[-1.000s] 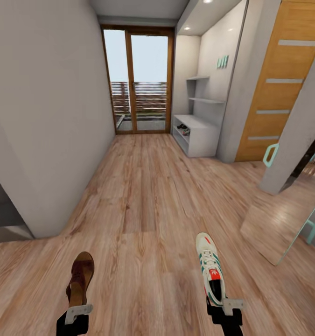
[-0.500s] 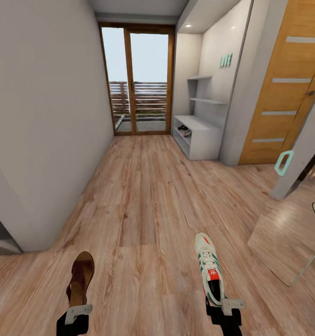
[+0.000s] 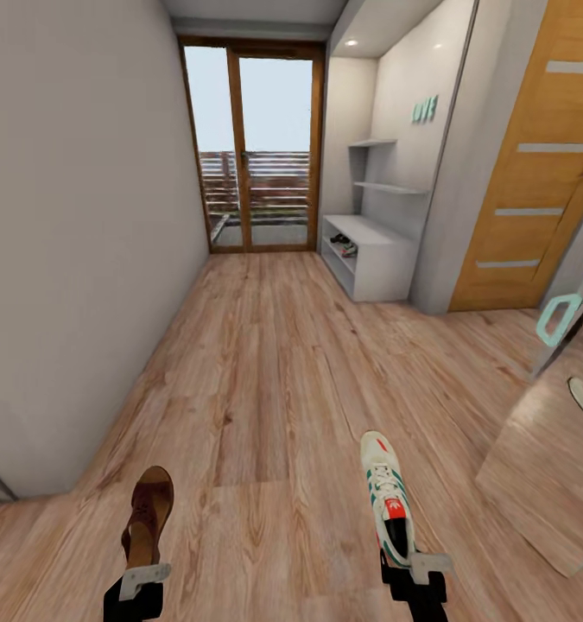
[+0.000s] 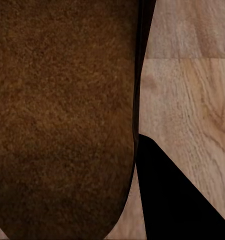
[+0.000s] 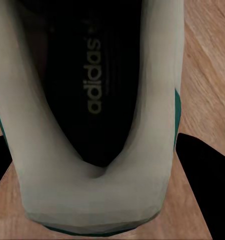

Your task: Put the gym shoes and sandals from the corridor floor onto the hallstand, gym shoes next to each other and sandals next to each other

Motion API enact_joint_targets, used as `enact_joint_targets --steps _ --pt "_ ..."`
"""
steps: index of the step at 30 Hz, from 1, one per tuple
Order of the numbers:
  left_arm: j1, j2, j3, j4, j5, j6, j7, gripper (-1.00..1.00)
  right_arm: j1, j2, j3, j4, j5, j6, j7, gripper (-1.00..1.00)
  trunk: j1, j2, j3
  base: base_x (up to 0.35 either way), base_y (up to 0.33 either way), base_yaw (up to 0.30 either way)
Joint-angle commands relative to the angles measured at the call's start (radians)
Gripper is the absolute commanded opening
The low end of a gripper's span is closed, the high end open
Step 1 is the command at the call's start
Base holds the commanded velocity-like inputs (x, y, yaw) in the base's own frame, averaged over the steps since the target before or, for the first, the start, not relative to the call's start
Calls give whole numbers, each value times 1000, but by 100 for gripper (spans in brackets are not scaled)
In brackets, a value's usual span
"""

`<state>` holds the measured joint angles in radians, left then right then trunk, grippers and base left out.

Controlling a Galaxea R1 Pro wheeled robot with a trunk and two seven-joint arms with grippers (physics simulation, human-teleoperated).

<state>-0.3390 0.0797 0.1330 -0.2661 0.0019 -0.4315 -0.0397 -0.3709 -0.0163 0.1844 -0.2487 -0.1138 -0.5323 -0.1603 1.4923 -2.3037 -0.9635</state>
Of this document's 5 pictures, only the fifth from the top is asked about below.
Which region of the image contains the gym shoe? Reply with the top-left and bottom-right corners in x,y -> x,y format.
0,0 -> 185,237

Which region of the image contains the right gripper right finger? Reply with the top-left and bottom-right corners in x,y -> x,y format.
175,133 -> 225,240

